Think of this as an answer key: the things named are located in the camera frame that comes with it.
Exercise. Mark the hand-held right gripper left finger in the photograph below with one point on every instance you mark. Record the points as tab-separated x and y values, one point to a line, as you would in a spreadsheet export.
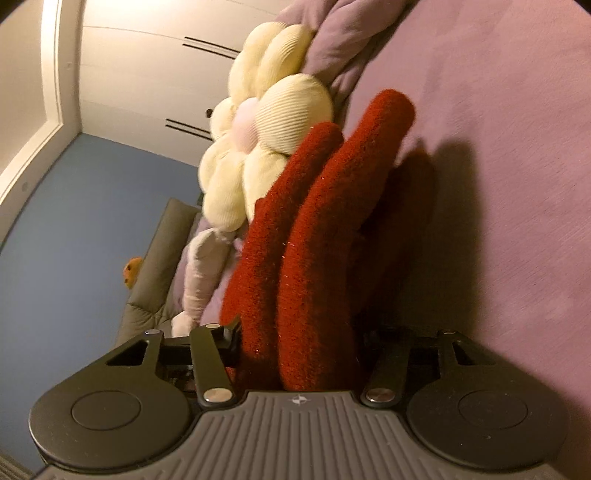
207	355

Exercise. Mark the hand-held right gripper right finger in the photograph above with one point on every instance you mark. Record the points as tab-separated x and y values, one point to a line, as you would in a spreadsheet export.
392	355

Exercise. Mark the red knit sweater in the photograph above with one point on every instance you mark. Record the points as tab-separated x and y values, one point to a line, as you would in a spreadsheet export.
300	258

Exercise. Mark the pale pink plush toy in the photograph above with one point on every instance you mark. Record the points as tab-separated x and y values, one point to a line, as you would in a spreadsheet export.
201	277

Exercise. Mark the grey padded headboard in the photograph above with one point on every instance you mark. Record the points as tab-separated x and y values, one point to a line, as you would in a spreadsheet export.
157	263

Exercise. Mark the orange plush toy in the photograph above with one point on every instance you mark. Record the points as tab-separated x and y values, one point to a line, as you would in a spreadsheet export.
131	272

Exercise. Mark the cream flower-shaped pillow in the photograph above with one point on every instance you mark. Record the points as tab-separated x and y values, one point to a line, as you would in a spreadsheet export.
258	138

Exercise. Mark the purple bed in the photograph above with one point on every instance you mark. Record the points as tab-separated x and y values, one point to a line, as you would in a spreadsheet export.
508	161

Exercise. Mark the small dark gadget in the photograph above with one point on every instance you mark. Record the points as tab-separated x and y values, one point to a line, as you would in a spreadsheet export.
210	112

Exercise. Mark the white wardrobe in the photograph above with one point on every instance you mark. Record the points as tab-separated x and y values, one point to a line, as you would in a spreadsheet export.
152	83

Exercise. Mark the purple crumpled duvet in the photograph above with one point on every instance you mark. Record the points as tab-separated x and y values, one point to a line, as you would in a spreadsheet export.
332	41

